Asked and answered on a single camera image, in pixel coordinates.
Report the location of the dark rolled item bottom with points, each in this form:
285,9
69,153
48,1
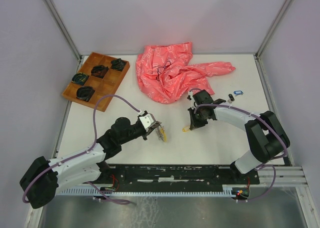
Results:
85,93

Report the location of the right aluminium frame post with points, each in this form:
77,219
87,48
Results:
274,26

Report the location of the left aluminium frame post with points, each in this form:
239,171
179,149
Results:
61,26

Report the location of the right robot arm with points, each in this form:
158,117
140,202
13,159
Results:
266,137

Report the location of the dark rolled item top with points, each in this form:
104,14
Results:
118,64

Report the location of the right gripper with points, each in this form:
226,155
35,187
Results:
194,124

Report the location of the dark rolled item middle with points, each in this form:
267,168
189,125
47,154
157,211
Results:
99,71

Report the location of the eyeglasses on cloth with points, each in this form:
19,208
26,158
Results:
161,69

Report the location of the dark green rolled item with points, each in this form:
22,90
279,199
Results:
79,78

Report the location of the white cable duct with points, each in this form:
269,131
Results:
99,190

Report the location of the wooden compartment tray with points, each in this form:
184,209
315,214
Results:
108,85

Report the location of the aluminium frame post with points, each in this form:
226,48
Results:
274,26
61,26

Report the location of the key with yellow tag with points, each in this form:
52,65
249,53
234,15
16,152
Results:
186,128

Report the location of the blue key tag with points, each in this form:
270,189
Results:
238,92

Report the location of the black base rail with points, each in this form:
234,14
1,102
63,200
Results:
195,177

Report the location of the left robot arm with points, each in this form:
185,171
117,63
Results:
44,179

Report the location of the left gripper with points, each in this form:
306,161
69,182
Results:
147,131

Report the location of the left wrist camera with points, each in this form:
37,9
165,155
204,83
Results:
147,119

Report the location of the pink patterned cloth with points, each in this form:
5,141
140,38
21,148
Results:
179,77

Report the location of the large keyring with yellow handle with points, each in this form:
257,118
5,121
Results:
161,134

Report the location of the key with black head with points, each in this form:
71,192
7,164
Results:
231,98

